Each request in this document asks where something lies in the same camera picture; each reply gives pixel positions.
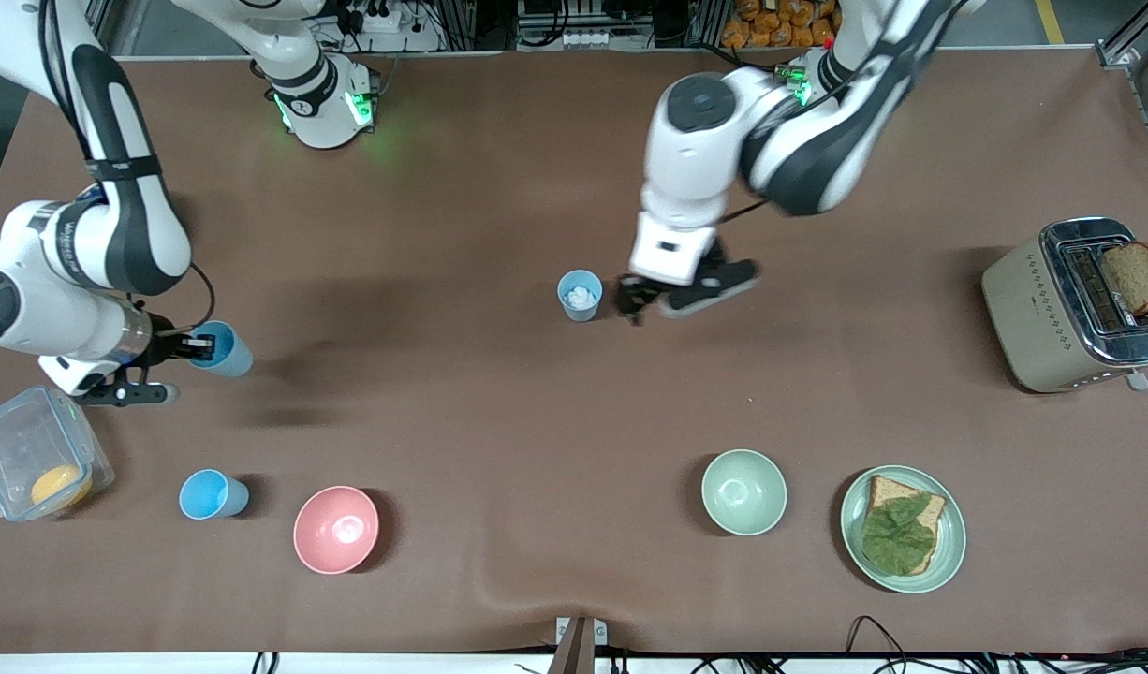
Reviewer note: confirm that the green lettuce leaf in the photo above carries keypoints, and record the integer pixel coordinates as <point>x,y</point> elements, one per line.
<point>897,538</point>

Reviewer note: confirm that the orange round food item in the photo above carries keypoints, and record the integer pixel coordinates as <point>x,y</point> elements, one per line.
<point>54,485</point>

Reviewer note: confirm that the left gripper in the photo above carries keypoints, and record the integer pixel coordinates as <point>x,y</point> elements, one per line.
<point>633,293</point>

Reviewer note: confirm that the pale green plate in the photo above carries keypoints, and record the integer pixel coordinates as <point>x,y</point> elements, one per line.
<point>855,534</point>

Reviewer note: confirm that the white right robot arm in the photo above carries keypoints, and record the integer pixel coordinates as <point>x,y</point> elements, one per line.
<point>134,234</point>

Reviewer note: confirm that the pink bowl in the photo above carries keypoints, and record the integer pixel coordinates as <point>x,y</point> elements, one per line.
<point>335,529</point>

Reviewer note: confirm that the bag of orange buns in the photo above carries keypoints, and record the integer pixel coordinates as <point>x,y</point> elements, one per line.
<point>771,28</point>

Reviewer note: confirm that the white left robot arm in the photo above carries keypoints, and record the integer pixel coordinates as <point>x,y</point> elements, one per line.
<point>817,159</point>

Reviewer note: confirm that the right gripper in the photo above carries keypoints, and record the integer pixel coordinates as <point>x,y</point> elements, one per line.
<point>167,344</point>

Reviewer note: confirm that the pale green bowl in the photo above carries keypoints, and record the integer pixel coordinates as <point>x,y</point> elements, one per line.
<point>743,491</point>

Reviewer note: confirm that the clear plastic container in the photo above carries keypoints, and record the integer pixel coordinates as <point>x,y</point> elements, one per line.
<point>22,440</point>

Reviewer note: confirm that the light blue cup holding paper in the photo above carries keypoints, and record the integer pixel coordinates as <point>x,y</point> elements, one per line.
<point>579,316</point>

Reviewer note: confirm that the white crumpled paper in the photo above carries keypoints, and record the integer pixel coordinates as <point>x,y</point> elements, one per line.
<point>581,297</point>

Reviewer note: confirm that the metal table bracket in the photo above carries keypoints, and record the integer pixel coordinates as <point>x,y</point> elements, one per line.
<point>574,651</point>

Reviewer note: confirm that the beige and chrome toaster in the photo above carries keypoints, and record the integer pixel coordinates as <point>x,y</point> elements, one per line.
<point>1023,318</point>

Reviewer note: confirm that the aluminium frame rail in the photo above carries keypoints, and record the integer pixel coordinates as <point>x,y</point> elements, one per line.
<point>1122,54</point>

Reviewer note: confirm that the white power strip with plugs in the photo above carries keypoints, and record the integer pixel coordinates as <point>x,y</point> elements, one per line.
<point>382,19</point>

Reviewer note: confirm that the brown bread slice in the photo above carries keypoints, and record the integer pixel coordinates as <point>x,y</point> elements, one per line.
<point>888,491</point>

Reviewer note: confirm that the brown toast slice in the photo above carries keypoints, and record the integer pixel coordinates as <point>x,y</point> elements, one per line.
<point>1136,276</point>

